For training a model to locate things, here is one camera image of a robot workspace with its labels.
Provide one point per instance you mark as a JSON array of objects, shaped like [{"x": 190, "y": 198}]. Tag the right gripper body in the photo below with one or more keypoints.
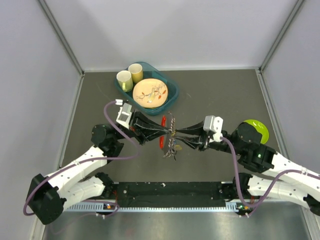
[{"x": 206, "y": 144}]

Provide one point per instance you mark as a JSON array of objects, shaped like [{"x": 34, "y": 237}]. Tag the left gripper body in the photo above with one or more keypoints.
[{"x": 135, "y": 129}]

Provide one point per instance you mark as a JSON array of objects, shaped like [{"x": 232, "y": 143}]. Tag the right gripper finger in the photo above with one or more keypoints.
[
  {"x": 195, "y": 130},
  {"x": 192, "y": 142}
]

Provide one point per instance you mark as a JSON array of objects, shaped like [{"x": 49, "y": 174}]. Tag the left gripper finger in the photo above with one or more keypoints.
[
  {"x": 148, "y": 135},
  {"x": 143, "y": 122}
]

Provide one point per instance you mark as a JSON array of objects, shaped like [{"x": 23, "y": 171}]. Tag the metal key holder red handle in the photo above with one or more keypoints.
[{"x": 169, "y": 149}]

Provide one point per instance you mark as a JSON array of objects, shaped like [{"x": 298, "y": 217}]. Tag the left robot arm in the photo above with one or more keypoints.
[{"x": 49, "y": 196}]

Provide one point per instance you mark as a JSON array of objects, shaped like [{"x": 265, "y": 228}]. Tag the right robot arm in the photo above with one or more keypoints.
[{"x": 259, "y": 170}]

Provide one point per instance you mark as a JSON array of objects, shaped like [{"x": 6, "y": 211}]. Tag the floral beige plate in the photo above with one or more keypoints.
[{"x": 150, "y": 93}]

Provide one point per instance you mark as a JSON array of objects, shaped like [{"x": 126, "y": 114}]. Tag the light green mug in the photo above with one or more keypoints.
[{"x": 125, "y": 81}]

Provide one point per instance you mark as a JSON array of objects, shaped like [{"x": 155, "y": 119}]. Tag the yellow mug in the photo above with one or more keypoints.
[{"x": 136, "y": 71}]

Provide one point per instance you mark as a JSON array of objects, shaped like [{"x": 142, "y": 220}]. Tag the lime green plate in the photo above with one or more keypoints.
[{"x": 261, "y": 128}]

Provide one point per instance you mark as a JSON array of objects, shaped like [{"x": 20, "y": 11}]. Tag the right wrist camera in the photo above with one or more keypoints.
[{"x": 213, "y": 125}]

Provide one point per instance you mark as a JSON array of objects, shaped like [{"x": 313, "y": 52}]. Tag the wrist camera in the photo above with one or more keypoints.
[
  {"x": 213, "y": 125},
  {"x": 125, "y": 113}
]

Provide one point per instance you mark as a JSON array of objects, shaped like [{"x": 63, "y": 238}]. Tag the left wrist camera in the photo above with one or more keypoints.
[{"x": 125, "y": 113}]

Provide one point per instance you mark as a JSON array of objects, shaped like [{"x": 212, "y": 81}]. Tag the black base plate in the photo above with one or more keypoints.
[{"x": 173, "y": 194}]

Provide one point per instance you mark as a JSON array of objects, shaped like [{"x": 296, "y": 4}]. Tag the grey cable duct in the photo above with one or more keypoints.
[{"x": 92, "y": 207}]

